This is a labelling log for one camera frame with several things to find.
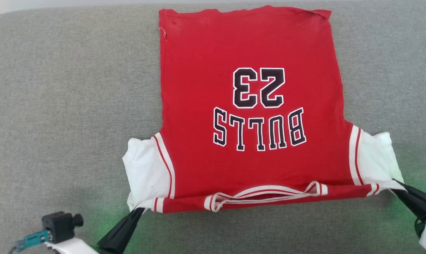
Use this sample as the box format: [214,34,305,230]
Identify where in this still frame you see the grey fabric sofa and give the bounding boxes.
[0,0,426,254]

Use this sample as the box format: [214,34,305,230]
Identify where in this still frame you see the teal plug camera cable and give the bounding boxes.
[9,230,53,254]

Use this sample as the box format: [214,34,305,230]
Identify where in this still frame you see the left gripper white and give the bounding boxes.
[45,207,145,254]

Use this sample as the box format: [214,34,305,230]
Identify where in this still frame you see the red Bulls 23 jersey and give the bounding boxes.
[122,5,407,214]

